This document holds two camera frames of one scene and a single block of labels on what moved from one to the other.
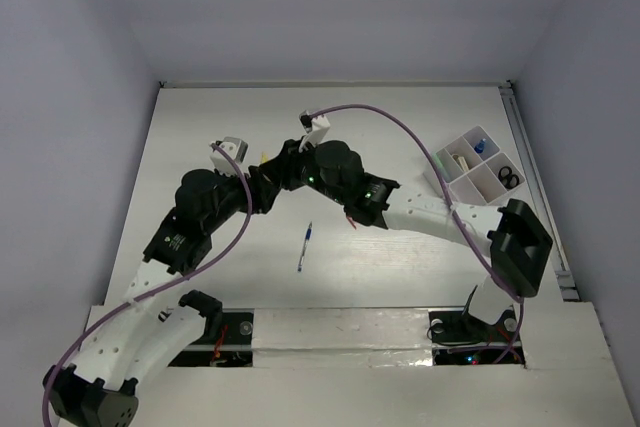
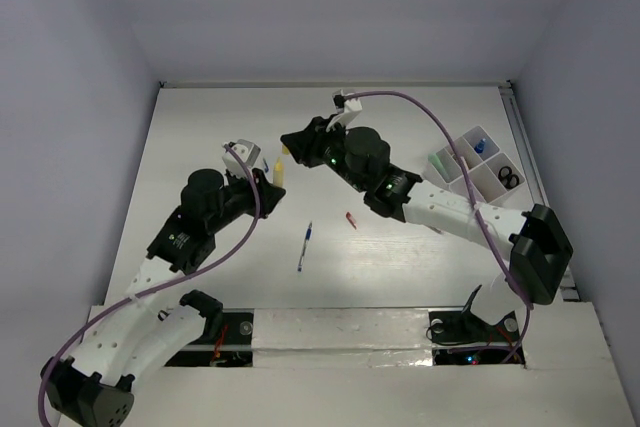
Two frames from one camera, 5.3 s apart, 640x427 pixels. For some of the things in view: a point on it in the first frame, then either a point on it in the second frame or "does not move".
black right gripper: x=283 y=169 to x=307 y=143
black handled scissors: x=508 y=178 does not move
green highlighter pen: x=441 y=166 does not move
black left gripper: x=261 y=190 does not move
